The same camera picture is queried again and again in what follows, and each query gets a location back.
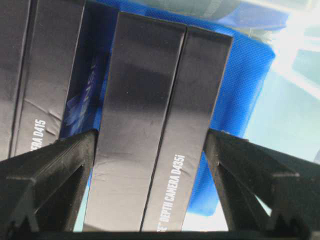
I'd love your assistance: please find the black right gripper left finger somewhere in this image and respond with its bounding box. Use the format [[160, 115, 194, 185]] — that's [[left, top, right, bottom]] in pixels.
[[0, 129, 98, 234]]

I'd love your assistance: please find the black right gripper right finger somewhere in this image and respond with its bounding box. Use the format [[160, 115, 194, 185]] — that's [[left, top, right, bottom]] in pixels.
[[203, 129, 320, 235]]

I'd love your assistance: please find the black D415 camera box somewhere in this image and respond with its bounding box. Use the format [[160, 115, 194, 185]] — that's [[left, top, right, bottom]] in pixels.
[[9, 0, 85, 157]]

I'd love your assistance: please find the black D435i camera box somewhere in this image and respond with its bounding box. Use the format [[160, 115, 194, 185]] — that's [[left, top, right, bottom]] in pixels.
[[83, 12, 233, 232]]

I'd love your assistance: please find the clear plastic storage case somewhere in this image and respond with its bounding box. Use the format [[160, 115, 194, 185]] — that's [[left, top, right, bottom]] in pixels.
[[74, 0, 320, 232]]

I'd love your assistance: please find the blue cloth in case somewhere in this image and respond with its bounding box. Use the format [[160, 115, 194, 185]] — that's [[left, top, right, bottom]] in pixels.
[[59, 0, 287, 217]]

